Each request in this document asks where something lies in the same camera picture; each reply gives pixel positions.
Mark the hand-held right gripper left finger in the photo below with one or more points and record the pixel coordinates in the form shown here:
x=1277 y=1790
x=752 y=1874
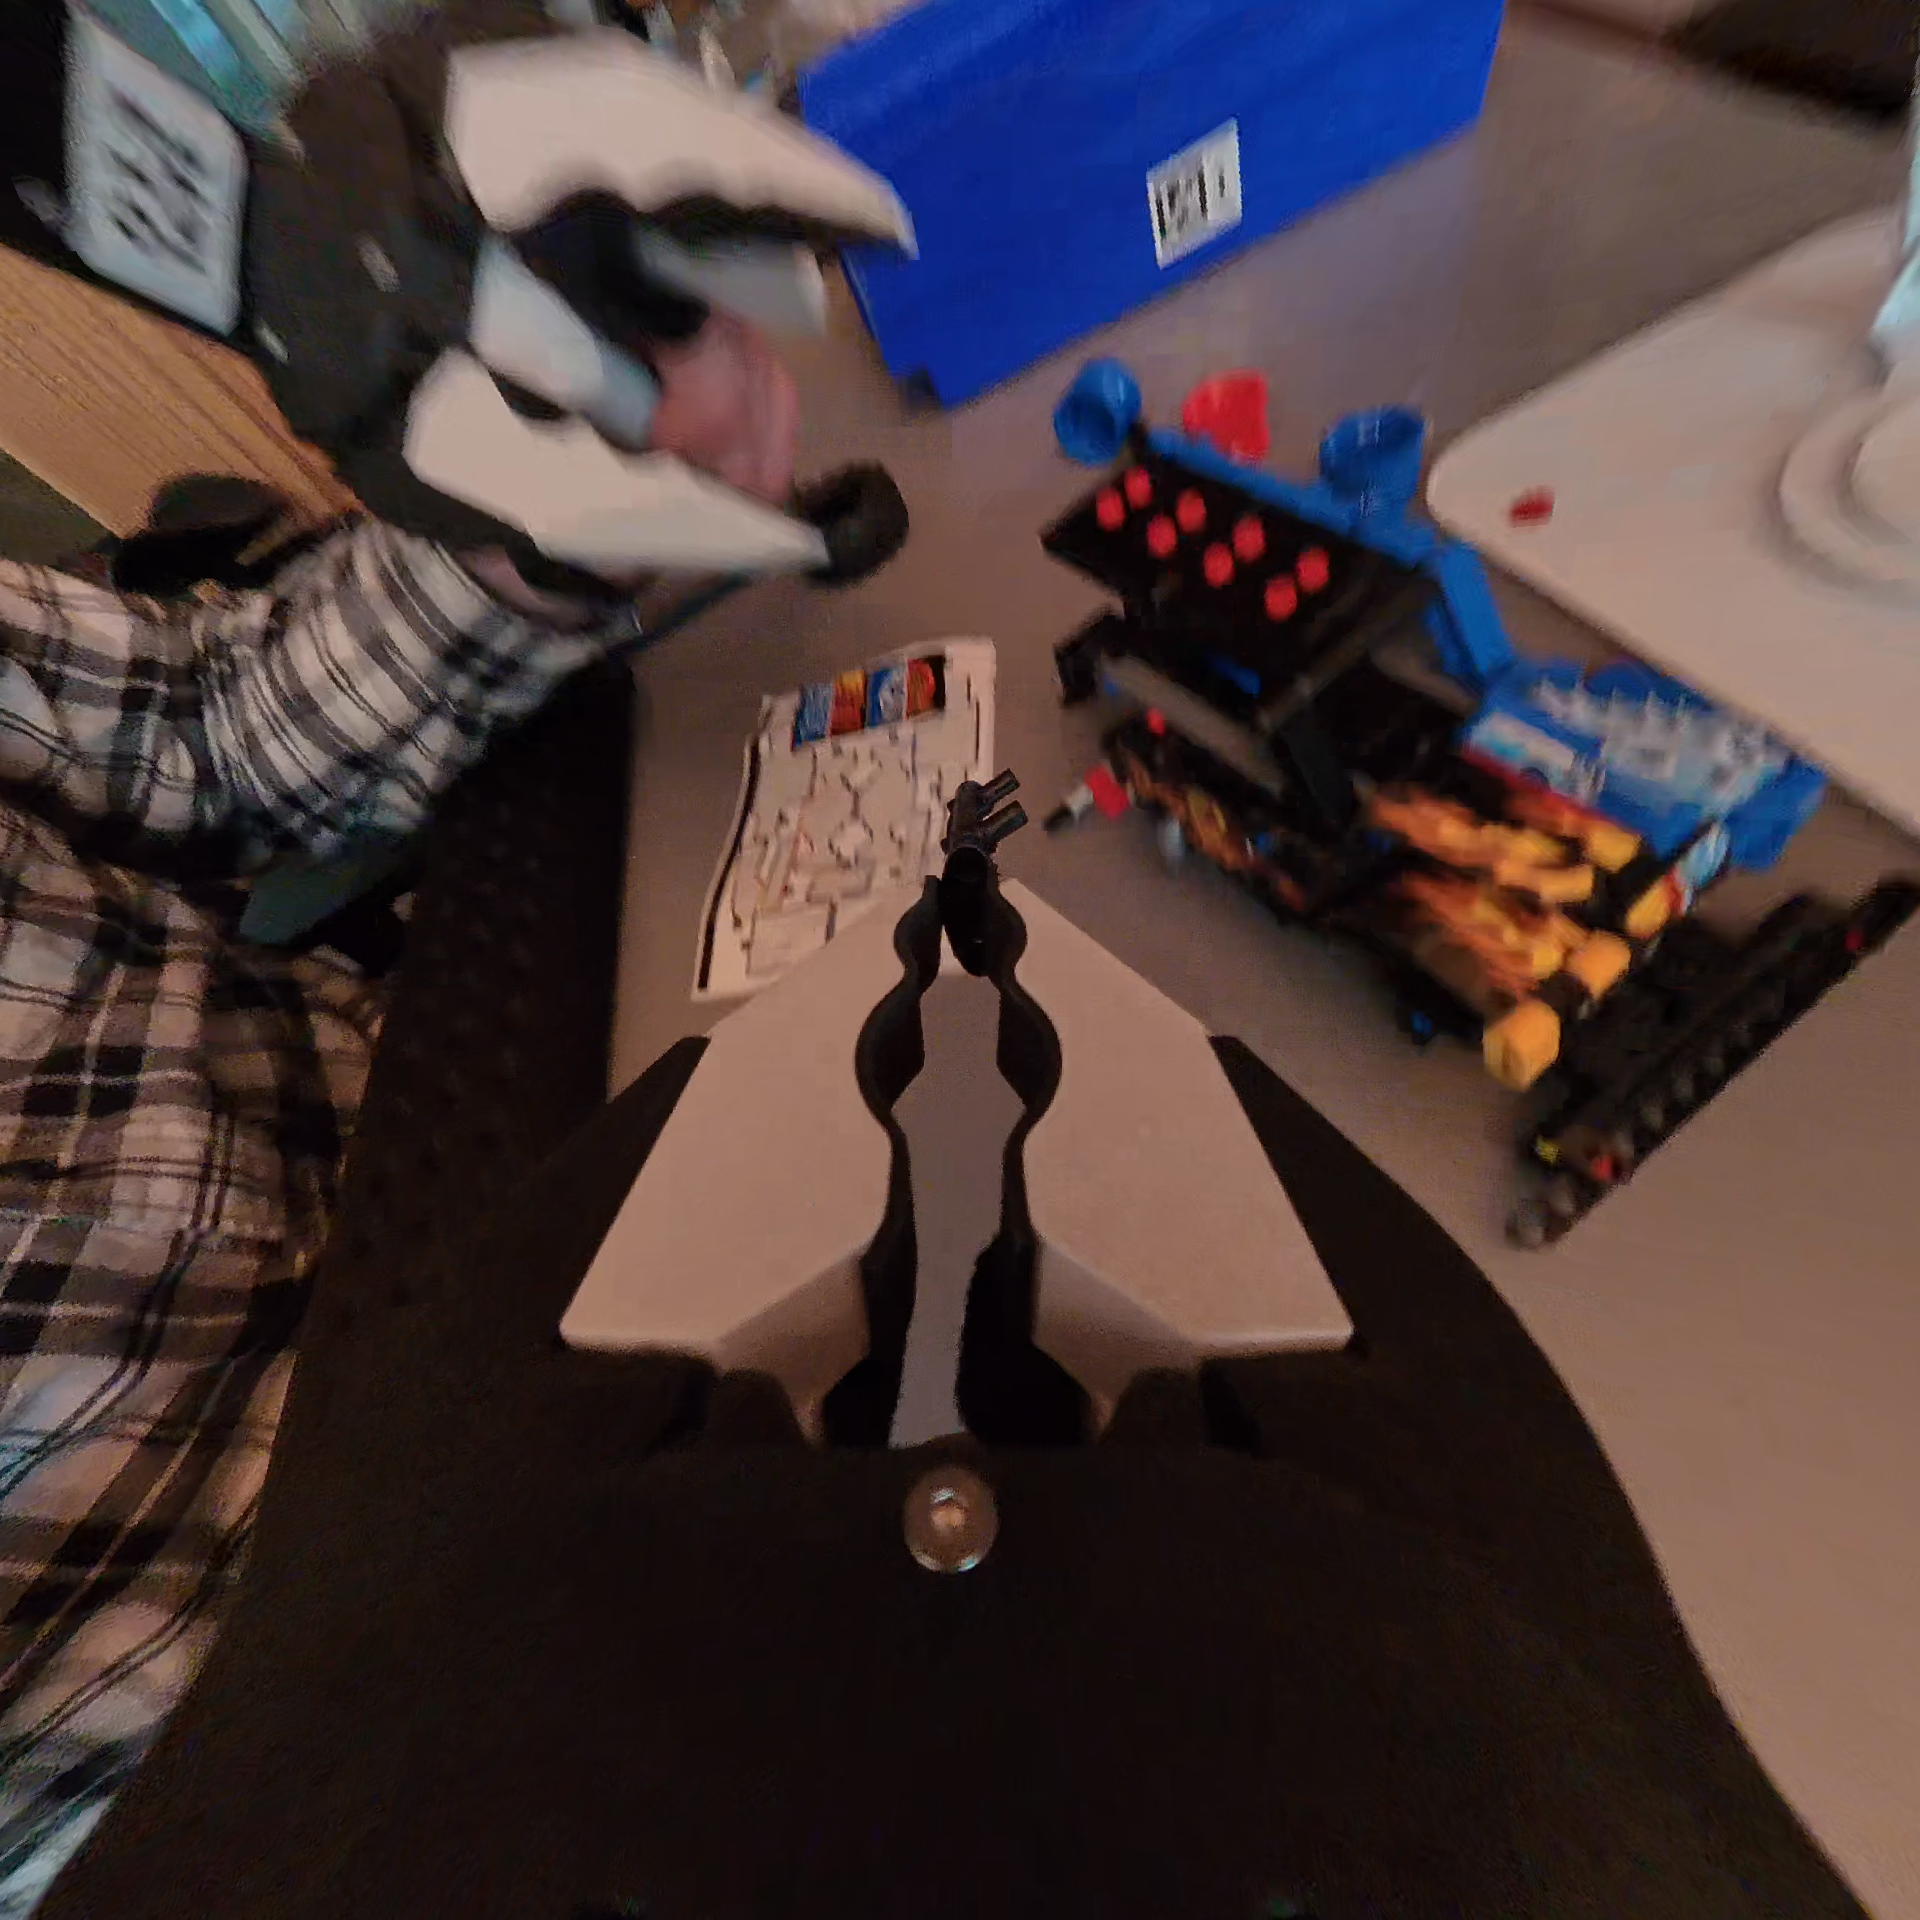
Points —
x=734 y=1201

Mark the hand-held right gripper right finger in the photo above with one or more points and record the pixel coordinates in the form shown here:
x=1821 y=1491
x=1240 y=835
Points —
x=1184 y=1201

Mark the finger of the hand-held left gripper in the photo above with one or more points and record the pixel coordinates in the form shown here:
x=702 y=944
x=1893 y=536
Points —
x=676 y=136
x=600 y=494

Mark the black round toy piece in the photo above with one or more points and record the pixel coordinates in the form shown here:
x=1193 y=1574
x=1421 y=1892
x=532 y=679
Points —
x=857 y=524

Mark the sticker sheet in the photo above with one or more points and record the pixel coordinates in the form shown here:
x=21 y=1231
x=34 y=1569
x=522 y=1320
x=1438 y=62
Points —
x=840 y=839

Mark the grey desk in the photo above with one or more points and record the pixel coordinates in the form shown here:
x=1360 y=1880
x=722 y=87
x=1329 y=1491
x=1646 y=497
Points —
x=1650 y=1350

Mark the person's left hand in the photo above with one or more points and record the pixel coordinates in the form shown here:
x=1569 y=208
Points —
x=734 y=412

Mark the light wooden surface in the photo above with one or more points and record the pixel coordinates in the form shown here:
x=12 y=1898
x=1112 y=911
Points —
x=119 y=388

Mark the dark perforated panel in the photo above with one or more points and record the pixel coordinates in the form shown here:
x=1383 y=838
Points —
x=495 y=930

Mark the red and black toy connector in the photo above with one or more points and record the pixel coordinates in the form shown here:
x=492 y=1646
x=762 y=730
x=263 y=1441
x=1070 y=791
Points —
x=1095 y=796

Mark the blue storage bin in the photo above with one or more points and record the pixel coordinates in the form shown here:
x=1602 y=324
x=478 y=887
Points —
x=1126 y=119

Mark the blue toy wheel rim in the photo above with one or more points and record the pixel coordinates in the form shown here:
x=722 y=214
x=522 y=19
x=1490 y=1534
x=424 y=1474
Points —
x=1098 y=407
x=1372 y=452

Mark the flame-printed toy truck model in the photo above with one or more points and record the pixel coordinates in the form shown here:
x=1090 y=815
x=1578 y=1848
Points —
x=1277 y=599

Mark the red toy wheel rim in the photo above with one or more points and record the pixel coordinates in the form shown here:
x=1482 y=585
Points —
x=1228 y=416

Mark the small red round stud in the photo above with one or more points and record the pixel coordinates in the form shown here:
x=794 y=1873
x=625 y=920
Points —
x=1530 y=508

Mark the white book stand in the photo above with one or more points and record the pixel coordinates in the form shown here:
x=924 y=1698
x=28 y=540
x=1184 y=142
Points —
x=1650 y=450

